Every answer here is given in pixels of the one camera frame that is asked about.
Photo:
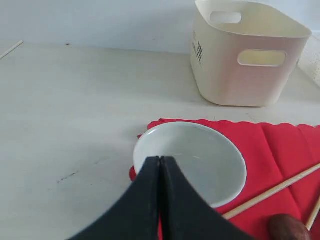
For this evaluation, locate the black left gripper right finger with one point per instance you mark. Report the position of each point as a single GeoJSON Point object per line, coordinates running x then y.
{"type": "Point", "coordinates": [184, 215]}

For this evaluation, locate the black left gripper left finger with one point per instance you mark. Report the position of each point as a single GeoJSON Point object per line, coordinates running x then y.
{"type": "Point", "coordinates": [135, 215]}

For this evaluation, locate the upper wooden chopstick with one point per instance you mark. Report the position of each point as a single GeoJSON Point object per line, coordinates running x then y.
{"type": "Point", "coordinates": [258, 199]}

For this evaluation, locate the wooden chopstick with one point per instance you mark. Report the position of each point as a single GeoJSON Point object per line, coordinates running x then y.
{"type": "Point", "coordinates": [258, 199]}
{"type": "Point", "coordinates": [313, 215]}

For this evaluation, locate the pale green bowl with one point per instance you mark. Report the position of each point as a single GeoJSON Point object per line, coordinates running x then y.
{"type": "Point", "coordinates": [212, 164]}

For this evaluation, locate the brown wooden spoon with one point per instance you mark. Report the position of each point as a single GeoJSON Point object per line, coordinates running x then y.
{"type": "Point", "coordinates": [286, 227]}

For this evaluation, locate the lower wooden chopstick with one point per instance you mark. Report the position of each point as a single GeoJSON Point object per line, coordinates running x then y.
{"type": "Point", "coordinates": [313, 215]}

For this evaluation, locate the cream plastic bin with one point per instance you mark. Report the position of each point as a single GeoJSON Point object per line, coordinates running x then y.
{"type": "Point", "coordinates": [242, 53]}

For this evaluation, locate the white perforated plastic basket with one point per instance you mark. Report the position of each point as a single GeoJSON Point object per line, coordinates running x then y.
{"type": "Point", "coordinates": [309, 61]}

